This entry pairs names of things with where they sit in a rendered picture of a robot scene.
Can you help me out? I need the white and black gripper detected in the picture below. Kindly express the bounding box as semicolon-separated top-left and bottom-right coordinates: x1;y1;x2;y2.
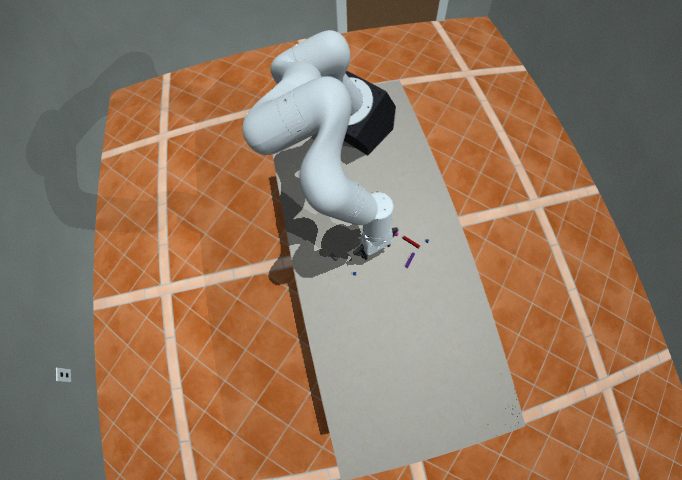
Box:
353;227;398;260

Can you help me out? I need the red rod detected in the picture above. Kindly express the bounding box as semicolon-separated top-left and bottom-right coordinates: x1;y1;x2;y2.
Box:
403;236;420;248

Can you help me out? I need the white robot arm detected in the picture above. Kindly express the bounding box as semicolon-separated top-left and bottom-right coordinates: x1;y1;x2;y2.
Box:
242;30;393;242

